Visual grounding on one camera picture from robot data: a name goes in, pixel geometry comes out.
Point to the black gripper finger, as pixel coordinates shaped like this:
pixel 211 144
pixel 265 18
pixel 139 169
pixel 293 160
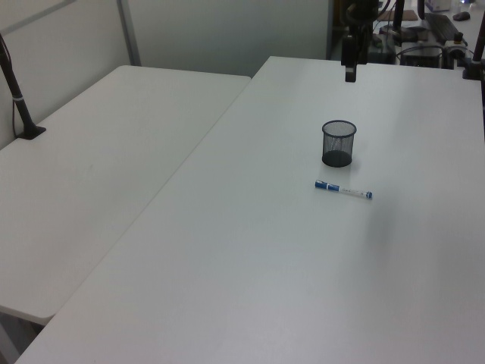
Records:
pixel 349 53
pixel 366 43

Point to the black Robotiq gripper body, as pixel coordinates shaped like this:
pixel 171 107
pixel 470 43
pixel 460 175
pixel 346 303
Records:
pixel 362 11

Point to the blue and white marker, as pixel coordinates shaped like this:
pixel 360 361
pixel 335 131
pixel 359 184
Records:
pixel 343 189

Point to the black pole on round base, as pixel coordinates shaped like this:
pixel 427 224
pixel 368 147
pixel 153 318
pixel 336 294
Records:
pixel 399 19

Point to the black electronics box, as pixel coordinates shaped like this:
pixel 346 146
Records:
pixel 421 54

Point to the white cardboard box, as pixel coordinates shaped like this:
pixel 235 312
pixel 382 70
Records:
pixel 437 4

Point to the black computer keyboard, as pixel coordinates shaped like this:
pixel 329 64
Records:
pixel 441 26

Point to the black mesh pen cup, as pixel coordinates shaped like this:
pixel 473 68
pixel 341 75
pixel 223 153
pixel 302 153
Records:
pixel 338 146

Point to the dark computer mouse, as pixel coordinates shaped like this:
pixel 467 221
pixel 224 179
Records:
pixel 461 16

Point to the small camera on mount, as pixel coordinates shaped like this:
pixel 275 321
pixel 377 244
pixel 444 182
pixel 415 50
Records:
pixel 456 44

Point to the black clamped camera stand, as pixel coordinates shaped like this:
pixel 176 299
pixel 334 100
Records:
pixel 19 104
pixel 478 49

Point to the grey partition frame post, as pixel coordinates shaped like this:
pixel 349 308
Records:
pixel 128 32

